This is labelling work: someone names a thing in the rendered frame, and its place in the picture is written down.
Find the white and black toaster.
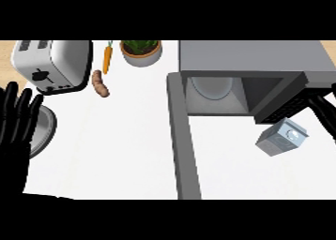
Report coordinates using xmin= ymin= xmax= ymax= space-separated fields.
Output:
xmin=10 ymin=40 xmax=94 ymax=96

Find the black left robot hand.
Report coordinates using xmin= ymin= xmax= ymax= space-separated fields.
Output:
xmin=0 ymin=81 xmax=44 ymax=201

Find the glass microwave turntable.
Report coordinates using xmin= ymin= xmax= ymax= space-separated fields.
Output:
xmin=189 ymin=77 xmax=235 ymax=101

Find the potted green plant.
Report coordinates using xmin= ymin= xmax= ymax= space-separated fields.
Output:
xmin=118 ymin=40 xmax=164 ymax=68

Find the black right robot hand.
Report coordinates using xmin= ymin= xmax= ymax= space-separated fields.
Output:
xmin=306 ymin=82 xmax=336 ymax=150

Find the grey microwave door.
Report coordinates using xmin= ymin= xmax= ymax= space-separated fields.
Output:
xmin=165 ymin=72 xmax=202 ymax=201

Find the grey round plate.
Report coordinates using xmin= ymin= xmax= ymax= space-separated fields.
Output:
xmin=28 ymin=104 xmax=58 ymax=160

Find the orange carrot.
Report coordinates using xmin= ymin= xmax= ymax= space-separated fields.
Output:
xmin=100 ymin=40 xmax=115 ymax=76

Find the grey microwave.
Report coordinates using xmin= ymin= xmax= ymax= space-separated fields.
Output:
xmin=177 ymin=40 xmax=336 ymax=125

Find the grey milk carton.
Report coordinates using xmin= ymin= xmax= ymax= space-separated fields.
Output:
xmin=254 ymin=117 xmax=310 ymax=158

